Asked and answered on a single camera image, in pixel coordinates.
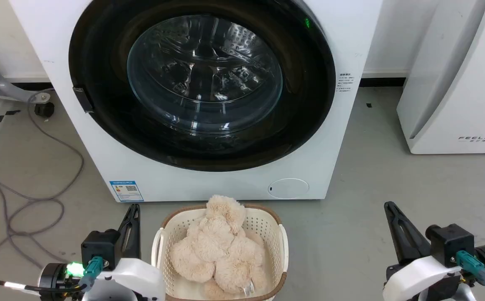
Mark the black cable with teal plug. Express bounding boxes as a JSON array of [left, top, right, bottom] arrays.
[[0, 256, 104, 294], [455, 250, 485, 301]]

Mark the grey floor cable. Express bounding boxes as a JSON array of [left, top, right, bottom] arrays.
[[0, 89, 85, 277]]

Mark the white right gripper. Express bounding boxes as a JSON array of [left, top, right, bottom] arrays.
[[383, 202, 464, 301]]

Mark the black caster wheel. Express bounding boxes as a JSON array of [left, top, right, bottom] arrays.
[[34, 102, 55, 118]]

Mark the beige plush teddy bear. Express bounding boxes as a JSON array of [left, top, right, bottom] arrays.
[[168, 194, 268, 301]]

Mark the cream plastic laundry basket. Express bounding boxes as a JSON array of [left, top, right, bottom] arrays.
[[151, 203, 289, 301]]

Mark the blue energy label sticker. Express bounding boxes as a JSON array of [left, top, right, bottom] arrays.
[[109, 180, 145, 203]]

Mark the black rectangular plastic block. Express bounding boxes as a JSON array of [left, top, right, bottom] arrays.
[[73, 86, 94, 114]]

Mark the grey cart leg with caster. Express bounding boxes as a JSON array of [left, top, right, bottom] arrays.
[[0, 45, 52, 104]]

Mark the white front-load washing machine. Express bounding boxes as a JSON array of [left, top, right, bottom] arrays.
[[9, 0, 383, 203]]

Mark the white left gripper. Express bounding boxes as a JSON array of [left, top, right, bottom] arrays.
[[84, 204, 166, 301]]

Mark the white air purifier appliance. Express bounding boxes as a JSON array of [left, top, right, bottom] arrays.
[[396, 0, 485, 155]]

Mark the round white filter cover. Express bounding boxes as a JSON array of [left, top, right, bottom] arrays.
[[268, 178, 310, 199]]

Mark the round black glass washer door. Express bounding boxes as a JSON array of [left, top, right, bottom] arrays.
[[69, 0, 336, 172]]

